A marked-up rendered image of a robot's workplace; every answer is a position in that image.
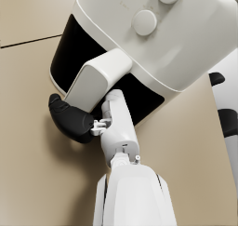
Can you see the pale air fryer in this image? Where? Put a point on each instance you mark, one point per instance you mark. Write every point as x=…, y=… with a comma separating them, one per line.
x=186, y=46

